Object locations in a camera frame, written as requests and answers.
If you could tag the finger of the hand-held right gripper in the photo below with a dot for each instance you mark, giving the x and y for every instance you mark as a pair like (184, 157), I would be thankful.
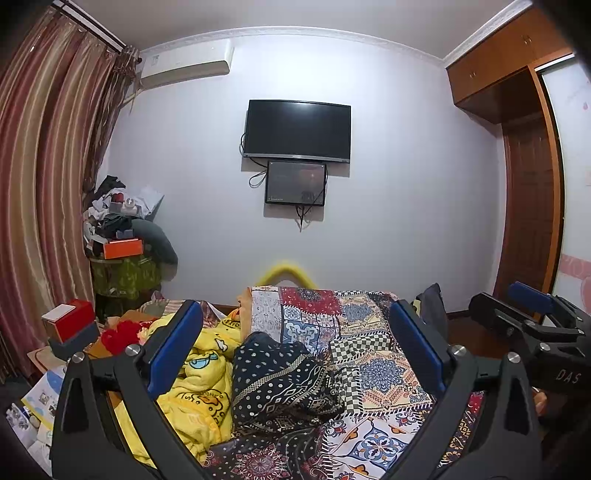
(494, 309)
(528, 295)

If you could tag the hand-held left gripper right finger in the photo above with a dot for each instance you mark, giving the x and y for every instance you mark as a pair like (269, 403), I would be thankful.
(418, 341)

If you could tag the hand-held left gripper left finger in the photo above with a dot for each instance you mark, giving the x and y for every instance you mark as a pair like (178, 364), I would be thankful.
(178, 341)

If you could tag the navy patterned hooded garment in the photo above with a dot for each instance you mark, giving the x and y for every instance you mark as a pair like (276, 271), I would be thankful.
(277, 383)

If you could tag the person's right hand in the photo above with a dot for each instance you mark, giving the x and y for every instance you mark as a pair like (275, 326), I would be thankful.
(539, 400)

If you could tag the yellow cartoon blanket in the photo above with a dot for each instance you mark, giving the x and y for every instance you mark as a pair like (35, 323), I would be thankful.
(203, 369)

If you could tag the striped pillow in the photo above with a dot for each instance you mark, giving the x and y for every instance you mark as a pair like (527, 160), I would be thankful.
(161, 307)

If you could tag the dark blue bag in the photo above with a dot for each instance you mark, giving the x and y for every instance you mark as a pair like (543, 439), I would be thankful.
(434, 304)

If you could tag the patchwork print bedsheet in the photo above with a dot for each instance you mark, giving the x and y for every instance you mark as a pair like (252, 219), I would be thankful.
(369, 323)

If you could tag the red plush toy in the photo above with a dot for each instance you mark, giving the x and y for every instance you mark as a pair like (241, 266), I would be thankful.
(120, 337)

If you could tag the orange yellow plush toy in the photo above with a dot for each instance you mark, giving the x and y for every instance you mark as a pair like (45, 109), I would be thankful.
(235, 314)

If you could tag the green patterned cloth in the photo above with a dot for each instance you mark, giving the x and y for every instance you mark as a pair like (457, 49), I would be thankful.
(124, 277)

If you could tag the brown wooden door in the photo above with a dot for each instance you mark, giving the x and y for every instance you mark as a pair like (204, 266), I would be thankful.
(526, 207)

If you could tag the red and white box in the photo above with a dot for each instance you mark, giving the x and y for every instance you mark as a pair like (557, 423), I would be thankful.
(76, 318)

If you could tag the orange box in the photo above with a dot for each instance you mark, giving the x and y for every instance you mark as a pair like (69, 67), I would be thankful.
(122, 249)

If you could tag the yellow curved foam tube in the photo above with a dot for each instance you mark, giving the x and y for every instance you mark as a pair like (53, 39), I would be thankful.
(286, 266)

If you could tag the pile of printed booklets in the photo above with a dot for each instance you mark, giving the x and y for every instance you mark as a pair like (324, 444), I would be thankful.
(41, 392)

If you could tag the pile of clutter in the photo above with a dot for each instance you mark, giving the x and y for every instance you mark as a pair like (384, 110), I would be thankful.
(111, 203)

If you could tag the brown striped curtain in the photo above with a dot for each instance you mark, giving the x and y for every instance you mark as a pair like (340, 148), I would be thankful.
(41, 184)

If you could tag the wooden overhead cabinet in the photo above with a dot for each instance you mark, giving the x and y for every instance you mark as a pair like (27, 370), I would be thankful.
(489, 69)

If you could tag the white air conditioner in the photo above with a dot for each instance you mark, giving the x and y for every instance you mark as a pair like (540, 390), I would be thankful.
(184, 64)

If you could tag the small black wall monitor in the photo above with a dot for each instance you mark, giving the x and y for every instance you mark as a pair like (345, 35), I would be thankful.
(295, 182)

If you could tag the black wall television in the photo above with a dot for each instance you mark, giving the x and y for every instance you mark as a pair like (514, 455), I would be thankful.
(295, 129)

